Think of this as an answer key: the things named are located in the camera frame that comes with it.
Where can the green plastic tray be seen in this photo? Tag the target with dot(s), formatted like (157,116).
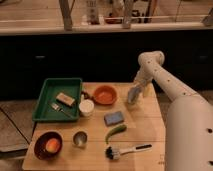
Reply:
(50,89)

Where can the small metal cup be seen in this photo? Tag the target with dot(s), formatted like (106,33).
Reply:
(80,139)

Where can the silver fork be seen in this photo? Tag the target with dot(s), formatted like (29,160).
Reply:
(59,109)

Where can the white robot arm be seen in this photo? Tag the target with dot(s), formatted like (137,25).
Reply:
(189,123)

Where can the dark brown bowl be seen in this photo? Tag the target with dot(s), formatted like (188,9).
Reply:
(39,148)

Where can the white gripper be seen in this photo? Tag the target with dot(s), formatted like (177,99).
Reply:
(141,80)

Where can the blue towel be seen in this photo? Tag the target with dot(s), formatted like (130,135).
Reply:
(113,118)

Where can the orange fruit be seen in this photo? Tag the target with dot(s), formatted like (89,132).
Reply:
(52,145)

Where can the tan sponge block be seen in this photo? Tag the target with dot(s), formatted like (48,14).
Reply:
(65,99)

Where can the white plastic cup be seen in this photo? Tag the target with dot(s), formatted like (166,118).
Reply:
(86,107)

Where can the green chili pepper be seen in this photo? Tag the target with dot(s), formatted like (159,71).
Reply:
(116,130)

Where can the orange bowl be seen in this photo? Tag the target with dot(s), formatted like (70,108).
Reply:
(105,95)

